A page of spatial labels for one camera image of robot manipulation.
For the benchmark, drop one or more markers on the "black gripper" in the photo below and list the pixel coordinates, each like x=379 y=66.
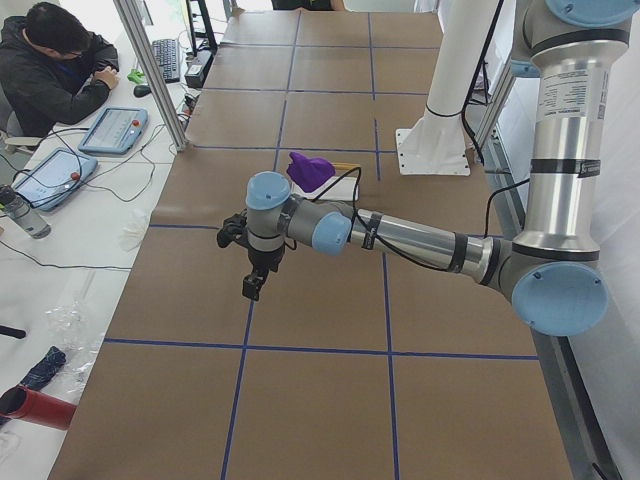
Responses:
x=264 y=259

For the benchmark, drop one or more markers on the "purple towel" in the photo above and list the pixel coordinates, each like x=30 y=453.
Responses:
x=309 y=173

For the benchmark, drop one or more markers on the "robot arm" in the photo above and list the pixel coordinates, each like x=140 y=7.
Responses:
x=435 y=211

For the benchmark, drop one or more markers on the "white towel rack base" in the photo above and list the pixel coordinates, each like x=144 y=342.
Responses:
x=334 y=189

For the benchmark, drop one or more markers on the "wooden rack rod near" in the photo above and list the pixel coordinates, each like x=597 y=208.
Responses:
x=341 y=166

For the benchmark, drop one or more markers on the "wooden rack rod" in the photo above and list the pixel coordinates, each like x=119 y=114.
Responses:
x=341 y=166
x=309 y=163

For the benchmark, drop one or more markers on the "wooden rack rod far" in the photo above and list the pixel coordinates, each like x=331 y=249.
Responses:
x=309 y=163

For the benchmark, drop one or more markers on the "clear plastic wrap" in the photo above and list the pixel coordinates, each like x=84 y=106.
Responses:
x=77 y=330

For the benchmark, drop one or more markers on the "blue teach pendant far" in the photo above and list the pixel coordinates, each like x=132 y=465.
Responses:
x=114 y=131

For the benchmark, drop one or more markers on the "blue teach pendant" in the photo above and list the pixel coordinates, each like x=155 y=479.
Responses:
x=55 y=178
x=114 y=131

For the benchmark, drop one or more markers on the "folded dark blue umbrella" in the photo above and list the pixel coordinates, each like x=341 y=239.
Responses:
x=42 y=373

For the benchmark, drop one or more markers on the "black computer mouse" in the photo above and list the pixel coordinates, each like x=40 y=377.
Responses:
x=141 y=91

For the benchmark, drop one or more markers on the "blue teach pendant near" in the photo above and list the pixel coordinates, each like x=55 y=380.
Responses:
x=55 y=178

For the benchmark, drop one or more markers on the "green toy object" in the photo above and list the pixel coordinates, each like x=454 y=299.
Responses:
x=136 y=76

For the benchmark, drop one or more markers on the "grey water bottle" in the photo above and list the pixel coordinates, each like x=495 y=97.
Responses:
x=21 y=213

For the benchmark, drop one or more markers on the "black keyboard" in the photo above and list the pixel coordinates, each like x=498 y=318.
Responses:
x=167 y=55

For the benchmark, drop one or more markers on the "red cylinder tube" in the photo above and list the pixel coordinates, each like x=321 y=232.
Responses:
x=22 y=403

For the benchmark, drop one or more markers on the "seated person in hoodie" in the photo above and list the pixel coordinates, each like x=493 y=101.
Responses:
x=53 y=70

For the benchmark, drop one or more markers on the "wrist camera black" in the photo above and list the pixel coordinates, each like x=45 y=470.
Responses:
x=233 y=230

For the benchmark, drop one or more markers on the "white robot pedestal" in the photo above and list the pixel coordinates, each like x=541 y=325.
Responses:
x=436 y=145

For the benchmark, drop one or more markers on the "aluminium frame post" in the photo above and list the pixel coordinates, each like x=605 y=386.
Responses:
x=132 y=22

